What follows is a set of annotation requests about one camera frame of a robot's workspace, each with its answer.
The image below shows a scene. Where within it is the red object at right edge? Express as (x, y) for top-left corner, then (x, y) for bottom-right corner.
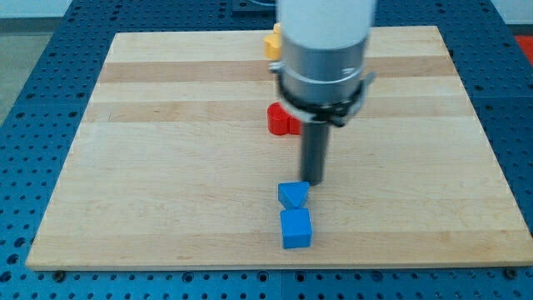
(515, 35), (533, 64)

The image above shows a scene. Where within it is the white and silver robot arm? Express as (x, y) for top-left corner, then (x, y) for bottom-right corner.
(271, 0), (376, 186)

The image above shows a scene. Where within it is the light wooden board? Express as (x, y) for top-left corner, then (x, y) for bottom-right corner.
(26, 26), (532, 271)

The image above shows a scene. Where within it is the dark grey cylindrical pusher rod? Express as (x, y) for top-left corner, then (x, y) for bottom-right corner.
(300, 122), (330, 186)

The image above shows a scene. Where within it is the blue triangle block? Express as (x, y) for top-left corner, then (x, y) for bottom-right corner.
(278, 182), (310, 209)

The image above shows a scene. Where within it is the red heart block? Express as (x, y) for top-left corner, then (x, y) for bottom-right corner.
(266, 102), (301, 136)

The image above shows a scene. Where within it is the yellow heart block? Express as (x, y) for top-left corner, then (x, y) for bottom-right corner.
(263, 22), (282, 60)

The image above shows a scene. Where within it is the blue cube block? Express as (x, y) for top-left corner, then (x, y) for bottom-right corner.
(280, 208), (313, 249)

